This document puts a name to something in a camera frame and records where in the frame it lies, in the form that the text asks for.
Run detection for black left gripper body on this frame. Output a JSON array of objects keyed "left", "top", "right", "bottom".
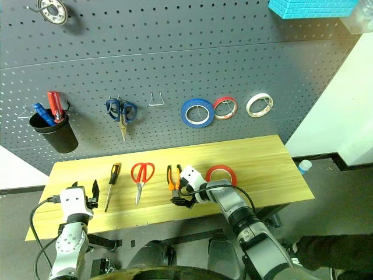
[{"left": 85, "top": 195, "right": 99, "bottom": 210}]

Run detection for orange and black pliers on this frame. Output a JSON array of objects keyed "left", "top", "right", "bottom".
[{"left": 166, "top": 164, "right": 183, "bottom": 202}]

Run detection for wide red tape roll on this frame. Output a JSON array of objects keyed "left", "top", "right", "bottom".
[{"left": 205, "top": 164, "right": 238, "bottom": 188}]

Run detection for red handled scissors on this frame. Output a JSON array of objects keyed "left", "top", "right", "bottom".
[{"left": 130, "top": 162, "right": 156, "bottom": 208}]

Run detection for grey metal pegboard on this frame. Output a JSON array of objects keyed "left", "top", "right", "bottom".
[{"left": 0, "top": 0, "right": 363, "bottom": 176}]

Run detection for black and yellow screwdriver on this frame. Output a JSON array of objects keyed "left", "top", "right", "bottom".
[{"left": 104, "top": 162, "right": 122, "bottom": 213}]

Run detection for black plastic cup holder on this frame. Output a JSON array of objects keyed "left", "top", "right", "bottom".
[{"left": 29, "top": 100, "right": 79, "bottom": 155}]

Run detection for dark rounded grey shape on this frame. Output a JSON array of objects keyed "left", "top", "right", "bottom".
[
  {"left": 127, "top": 240, "right": 176, "bottom": 270},
  {"left": 207, "top": 238, "right": 242, "bottom": 271}
]

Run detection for dark round robot torso rim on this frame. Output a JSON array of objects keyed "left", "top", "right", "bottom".
[{"left": 98, "top": 263, "right": 246, "bottom": 280}]

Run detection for blue tape roll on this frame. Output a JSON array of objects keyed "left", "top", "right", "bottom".
[{"left": 180, "top": 98, "right": 216, "bottom": 129}]

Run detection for thin red and white tape roll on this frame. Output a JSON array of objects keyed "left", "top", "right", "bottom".
[{"left": 213, "top": 96, "right": 238, "bottom": 121}]

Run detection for person's black and white shoe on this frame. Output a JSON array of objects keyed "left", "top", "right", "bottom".
[{"left": 280, "top": 240, "right": 301, "bottom": 267}]

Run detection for white bottle with blue cap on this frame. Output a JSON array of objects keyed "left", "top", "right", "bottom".
[{"left": 298, "top": 159, "right": 313, "bottom": 176}]

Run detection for person's dark trouser leg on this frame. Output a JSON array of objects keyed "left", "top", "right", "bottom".
[{"left": 296, "top": 233, "right": 373, "bottom": 280}]

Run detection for round metal disc with holes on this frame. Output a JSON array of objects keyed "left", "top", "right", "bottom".
[{"left": 24, "top": 0, "right": 69, "bottom": 27}]

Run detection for light blue brick-pattern box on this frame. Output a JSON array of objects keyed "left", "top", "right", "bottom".
[{"left": 268, "top": 0, "right": 360, "bottom": 20}]

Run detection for clear plastic box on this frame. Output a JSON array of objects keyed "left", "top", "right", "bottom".
[{"left": 339, "top": 0, "right": 373, "bottom": 36}]

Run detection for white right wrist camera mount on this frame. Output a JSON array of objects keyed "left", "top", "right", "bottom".
[{"left": 179, "top": 164, "right": 210, "bottom": 194}]

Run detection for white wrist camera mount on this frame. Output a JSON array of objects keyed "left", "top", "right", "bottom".
[
  {"left": 59, "top": 187, "right": 94, "bottom": 221},
  {"left": 179, "top": 164, "right": 210, "bottom": 194}
]

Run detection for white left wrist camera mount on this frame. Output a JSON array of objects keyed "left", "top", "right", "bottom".
[{"left": 59, "top": 187, "right": 94, "bottom": 221}]

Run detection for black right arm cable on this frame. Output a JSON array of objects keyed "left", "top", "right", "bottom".
[{"left": 178, "top": 184, "right": 258, "bottom": 217}]

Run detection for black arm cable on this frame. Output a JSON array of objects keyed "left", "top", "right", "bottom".
[
  {"left": 178, "top": 184, "right": 258, "bottom": 217},
  {"left": 29, "top": 195, "right": 64, "bottom": 280}
]

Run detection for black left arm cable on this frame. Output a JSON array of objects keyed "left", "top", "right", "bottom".
[{"left": 29, "top": 195, "right": 64, "bottom": 280}]

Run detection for blue handled screwdriver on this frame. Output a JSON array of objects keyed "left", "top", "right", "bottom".
[{"left": 32, "top": 102, "right": 56, "bottom": 127}]

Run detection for blue handled scissors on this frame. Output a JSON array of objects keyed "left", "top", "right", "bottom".
[{"left": 105, "top": 98, "right": 138, "bottom": 142}]

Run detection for red handled screwdriver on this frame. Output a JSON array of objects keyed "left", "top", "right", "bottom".
[{"left": 47, "top": 90, "right": 66, "bottom": 124}]

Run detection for silver wire pliers hook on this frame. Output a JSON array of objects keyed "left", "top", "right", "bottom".
[{"left": 148, "top": 91, "right": 166, "bottom": 107}]

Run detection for silver wire triangle hook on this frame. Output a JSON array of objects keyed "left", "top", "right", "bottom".
[{"left": 17, "top": 105, "right": 33, "bottom": 120}]

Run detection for silver wire scissors hook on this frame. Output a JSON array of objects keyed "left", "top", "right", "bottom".
[{"left": 104, "top": 94, "right": 122, "bottom": 114}]

